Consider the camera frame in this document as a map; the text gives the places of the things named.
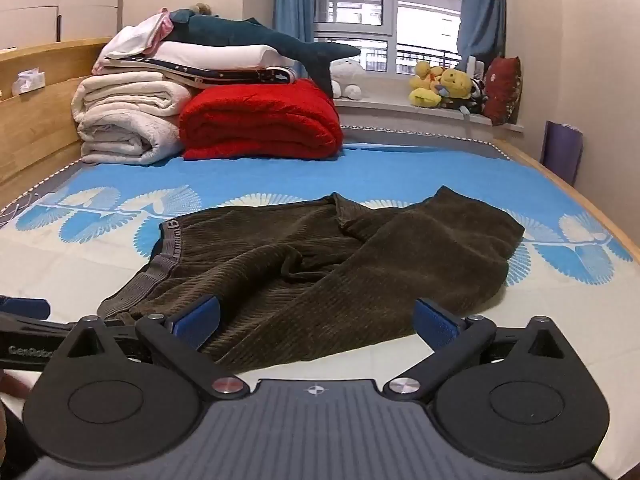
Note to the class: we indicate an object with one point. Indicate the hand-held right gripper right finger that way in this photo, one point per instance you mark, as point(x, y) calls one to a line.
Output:
point(436, 325)

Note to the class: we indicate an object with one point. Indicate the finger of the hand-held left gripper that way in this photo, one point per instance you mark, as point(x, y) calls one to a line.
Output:
point(35, 326)
point(25, 307)

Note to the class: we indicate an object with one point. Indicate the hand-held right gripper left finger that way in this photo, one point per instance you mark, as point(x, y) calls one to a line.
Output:
point(200, 321)

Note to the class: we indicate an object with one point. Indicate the person's left hand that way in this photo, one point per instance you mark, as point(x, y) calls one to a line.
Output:
point(12, 385)

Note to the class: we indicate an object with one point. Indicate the blue white patterned bed sheet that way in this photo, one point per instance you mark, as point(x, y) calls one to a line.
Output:
point(350, 175)

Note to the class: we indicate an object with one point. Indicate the white fluffy folded blanket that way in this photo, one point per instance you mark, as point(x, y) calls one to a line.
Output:
point(120, 135)

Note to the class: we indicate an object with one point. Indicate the red folded blanket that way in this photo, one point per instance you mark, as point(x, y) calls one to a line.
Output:
point(260, 120)

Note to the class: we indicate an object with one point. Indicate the purple rolled mat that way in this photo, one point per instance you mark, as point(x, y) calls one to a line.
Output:
point(562, 152)

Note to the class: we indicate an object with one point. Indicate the white window sill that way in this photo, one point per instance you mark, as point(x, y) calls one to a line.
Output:
point(390, 110)

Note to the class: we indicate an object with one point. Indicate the white tissue box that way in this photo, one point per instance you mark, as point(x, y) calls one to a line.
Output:
point(29, 82)

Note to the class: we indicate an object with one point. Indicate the lime yellow plush toy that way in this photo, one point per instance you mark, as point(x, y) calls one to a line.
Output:
point(424, 97)

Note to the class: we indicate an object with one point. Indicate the black white striped toy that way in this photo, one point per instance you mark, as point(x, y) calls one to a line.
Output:
point(476, 95)

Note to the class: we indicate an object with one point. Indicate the cream folded blanket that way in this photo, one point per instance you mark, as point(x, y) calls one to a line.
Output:
point(125, 92)

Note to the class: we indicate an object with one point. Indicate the yellow round head plush toy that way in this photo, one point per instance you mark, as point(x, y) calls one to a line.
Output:
point(455, 84)

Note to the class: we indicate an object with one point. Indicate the red patterned cushion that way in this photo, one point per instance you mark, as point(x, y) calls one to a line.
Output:
point(502, 90)

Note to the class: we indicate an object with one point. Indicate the orange yellow plush toy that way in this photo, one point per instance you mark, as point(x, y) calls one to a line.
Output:
point(427, 72)

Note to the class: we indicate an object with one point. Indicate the small white device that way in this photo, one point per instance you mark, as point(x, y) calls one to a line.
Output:
point(476, 67)

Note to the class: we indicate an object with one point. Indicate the white plush toy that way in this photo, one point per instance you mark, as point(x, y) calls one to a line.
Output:
point(347, 77)

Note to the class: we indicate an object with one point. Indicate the white folded quilt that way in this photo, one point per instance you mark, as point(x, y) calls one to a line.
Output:
point(210, 55)

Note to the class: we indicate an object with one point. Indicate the dark blue shark plush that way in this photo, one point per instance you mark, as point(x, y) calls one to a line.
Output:
point(240, 35)

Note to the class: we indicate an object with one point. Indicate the pink white folded cloth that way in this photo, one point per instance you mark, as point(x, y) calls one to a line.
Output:
point(135, 35)

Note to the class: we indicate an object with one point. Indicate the brown haired doll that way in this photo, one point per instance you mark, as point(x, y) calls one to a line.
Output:
point(202, 8)

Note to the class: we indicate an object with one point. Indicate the blue curtain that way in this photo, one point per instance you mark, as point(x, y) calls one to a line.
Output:
point(482, 10)
point(292, 0)

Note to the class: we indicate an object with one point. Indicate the wooden bed frame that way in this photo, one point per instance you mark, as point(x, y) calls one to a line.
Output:
point(30, 125)

